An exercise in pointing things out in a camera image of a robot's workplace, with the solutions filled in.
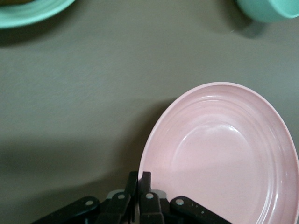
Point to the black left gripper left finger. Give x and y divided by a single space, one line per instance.
121 205

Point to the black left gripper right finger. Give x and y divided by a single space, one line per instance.
149 207

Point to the wide pink shallow bowl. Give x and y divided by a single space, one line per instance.
222 151

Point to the brown table cover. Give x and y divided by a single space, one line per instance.
70 93

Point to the wide green shallow bowl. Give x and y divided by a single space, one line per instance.
35 12

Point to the small green deep bowl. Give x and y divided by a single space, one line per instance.
268 9

